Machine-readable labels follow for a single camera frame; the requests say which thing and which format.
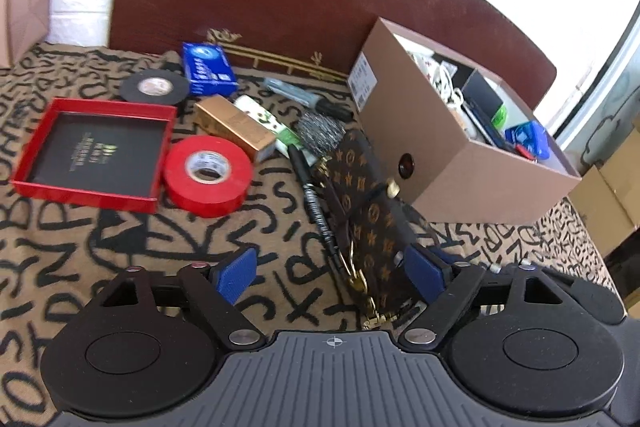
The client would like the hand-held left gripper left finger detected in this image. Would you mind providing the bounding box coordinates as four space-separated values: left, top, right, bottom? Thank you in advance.
97 246 265 351

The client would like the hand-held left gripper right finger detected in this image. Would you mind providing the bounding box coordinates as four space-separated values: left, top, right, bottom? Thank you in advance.
398 244 556 351

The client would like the brown monogram phone case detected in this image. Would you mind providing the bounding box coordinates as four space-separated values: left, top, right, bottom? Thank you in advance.
332 179 432 331

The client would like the brown cardboard box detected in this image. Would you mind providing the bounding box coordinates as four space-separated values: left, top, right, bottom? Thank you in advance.
347 17 584 226

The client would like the black product box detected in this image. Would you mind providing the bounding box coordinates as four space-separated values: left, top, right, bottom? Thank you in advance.
460 70 503 108

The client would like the letter printed blanket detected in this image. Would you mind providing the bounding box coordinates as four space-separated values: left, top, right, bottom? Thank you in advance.
0 41 626 427

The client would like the red tape roll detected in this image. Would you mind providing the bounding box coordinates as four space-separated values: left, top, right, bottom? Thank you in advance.
162 135 254 219

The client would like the black pen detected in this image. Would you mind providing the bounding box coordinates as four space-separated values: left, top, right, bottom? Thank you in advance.
288 145 347 260

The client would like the brown monogram pouch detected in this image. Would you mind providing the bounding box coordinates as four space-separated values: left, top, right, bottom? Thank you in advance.
314 130 392 220

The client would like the gold small box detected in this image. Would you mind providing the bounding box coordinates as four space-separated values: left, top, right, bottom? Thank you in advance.
193 95 277 163

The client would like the white and green tube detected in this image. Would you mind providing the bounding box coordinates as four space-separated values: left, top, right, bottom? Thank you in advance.
235 94 302 158

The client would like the steel wool scrubber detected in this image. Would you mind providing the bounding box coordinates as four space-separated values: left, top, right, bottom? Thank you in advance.
297 112 347 156

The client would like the blue packet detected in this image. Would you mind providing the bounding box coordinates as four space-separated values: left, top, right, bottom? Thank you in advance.
504 121 552 160

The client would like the red shallow box tray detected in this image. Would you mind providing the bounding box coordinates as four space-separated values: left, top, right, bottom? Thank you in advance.
9 97 179 214

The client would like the grey marker pen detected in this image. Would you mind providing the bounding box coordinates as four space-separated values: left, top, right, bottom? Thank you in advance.
261 76 354 118

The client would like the cardboard carton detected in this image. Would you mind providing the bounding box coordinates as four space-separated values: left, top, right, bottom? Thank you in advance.
569 116 640 259

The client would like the black tape roll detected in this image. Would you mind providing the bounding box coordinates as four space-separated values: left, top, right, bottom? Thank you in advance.
119 69 191 104

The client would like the blue small box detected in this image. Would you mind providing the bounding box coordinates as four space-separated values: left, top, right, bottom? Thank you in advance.
180 41 239 97

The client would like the floral cloth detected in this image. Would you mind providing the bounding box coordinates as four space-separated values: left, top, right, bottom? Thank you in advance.
406 49 452 84

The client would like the white cable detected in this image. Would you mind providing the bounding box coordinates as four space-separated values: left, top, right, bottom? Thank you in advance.
434 66 465 108

